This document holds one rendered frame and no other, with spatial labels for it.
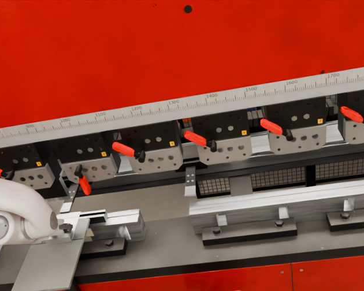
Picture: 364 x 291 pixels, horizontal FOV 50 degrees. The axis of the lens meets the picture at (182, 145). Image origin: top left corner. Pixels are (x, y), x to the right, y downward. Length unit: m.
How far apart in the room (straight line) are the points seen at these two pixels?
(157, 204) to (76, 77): 1.89
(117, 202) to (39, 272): 1.72
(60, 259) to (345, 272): 0.88
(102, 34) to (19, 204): 0.44
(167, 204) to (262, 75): 1.91
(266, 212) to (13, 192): 0.75
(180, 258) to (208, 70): 0.63
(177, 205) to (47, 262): 1.58
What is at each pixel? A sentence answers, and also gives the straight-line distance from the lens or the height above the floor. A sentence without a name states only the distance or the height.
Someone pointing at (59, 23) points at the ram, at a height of 1.64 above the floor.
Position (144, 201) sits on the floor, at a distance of 2.87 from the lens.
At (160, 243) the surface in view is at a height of 0.88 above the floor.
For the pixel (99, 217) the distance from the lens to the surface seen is 1.36.
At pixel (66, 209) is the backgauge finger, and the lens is 1.44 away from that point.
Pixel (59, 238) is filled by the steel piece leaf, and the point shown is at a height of 1.02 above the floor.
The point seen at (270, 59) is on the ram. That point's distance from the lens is 0.98.
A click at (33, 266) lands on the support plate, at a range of 1.32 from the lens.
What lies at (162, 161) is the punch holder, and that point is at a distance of 1.13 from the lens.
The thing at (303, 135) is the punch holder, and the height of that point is 1.23.
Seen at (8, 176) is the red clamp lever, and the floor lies 1.26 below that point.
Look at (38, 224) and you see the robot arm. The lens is 1.04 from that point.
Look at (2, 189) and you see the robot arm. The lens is 1.02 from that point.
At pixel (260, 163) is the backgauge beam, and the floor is 0.93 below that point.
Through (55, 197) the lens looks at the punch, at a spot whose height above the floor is 1.11.
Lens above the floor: 1.88
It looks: 35 degrees down
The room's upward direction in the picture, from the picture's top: 14 degrees counter-clockwise
